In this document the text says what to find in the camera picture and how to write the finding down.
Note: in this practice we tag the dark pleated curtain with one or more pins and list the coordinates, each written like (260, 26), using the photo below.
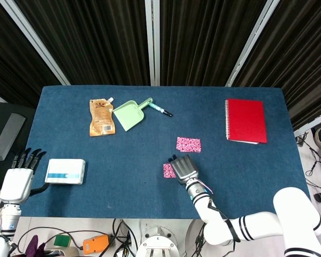
(203, 40)
(305, 53)
(96, 40)
(5, 53)

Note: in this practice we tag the light green dustpan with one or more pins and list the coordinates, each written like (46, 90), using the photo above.
(128, 115)

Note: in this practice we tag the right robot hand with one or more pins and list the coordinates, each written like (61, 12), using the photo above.
(184, 168)

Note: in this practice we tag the orange handheld device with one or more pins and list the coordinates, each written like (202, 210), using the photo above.
(96, 243)

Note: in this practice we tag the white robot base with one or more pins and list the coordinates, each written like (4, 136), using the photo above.
(155, 243)

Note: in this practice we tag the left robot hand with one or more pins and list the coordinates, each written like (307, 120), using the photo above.
(16, 184)

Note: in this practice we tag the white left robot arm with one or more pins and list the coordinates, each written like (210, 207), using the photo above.
(5, 219)

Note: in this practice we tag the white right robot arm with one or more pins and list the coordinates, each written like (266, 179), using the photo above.
(219, 227)

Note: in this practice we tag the white frame rail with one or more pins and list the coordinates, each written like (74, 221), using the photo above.
(313, 121)

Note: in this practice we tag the orange spout pouch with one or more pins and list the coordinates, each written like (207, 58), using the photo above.
(101, 120)

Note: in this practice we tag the green marker black cap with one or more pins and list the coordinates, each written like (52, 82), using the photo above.
(160, 110)

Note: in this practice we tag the blue table cloth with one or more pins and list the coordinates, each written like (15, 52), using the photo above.
(123, 160)

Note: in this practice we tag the red spiral notebook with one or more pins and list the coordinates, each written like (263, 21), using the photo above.
(246, 120)

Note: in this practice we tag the purple cloth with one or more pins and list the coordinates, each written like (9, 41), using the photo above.
(33, 249)

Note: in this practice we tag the white frame post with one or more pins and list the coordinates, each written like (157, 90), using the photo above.
(34, 40)
(252, 40)
(152, 40)

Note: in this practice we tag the green square block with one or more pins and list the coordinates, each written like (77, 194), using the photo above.
(62, 240)

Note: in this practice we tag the white box blue print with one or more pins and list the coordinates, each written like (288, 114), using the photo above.
(64, 167)

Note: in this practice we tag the black round plug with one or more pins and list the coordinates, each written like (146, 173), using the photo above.
(320, 197)

